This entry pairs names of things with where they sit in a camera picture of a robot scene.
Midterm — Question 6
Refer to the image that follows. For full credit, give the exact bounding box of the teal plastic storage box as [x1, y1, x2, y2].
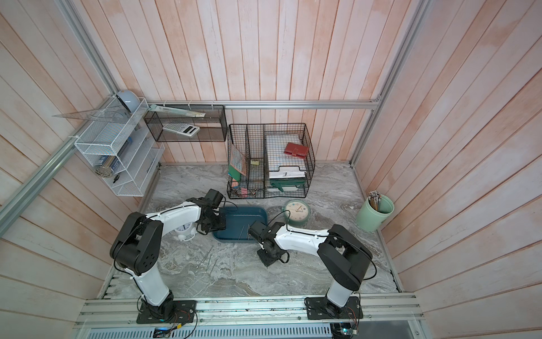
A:
[213, 206, 268, 243]

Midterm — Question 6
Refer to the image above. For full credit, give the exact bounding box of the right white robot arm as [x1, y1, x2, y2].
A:
[248, 222, 374, 312]

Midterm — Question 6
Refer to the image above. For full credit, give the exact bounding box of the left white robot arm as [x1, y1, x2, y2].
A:
[110, 189, 225, 307]

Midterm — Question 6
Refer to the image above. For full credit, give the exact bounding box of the white twin-bell alarm clock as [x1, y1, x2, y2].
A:
[174, 223, 197, 242]

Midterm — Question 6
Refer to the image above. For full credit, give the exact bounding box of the green round alarm clock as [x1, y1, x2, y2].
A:
[283, 200, 311, 227]

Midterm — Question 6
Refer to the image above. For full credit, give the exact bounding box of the white calculator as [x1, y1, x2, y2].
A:
[163, 123, 200, 138]

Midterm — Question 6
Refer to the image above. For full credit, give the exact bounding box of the red wallet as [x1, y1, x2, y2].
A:
[284, 143, 309, 159]

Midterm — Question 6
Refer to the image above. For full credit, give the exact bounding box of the green pen holder cup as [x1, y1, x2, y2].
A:
[356, 191, 395, 232]

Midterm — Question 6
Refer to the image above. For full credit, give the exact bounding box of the silver roll on shelf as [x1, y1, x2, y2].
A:
[94, 155, 118, 178]

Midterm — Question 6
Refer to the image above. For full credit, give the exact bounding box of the long green ruler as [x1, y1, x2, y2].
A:
[148, 105, 206, 118]

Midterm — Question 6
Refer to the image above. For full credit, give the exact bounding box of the clear triangle ruler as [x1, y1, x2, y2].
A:
[54, 106, 132, 124]

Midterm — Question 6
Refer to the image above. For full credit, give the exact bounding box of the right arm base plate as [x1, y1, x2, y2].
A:
[304, 296, 364, 320]

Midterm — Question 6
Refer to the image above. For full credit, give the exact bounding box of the black wire desk organizer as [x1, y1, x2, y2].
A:
[227, 123, 316, 199]

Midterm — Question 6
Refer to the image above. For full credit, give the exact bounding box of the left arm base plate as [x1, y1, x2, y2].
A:
[135, 300, 197, 324]

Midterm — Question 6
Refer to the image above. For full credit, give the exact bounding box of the black wire wall basket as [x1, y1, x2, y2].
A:
[144, 104, 227, 143]

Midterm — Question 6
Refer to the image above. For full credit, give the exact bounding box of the white wire wall shelf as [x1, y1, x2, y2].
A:
[75, 97, 165, 197]

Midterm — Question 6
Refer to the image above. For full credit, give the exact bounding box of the aluminium mounting rail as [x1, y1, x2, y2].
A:
[70, 293, 431, 338]

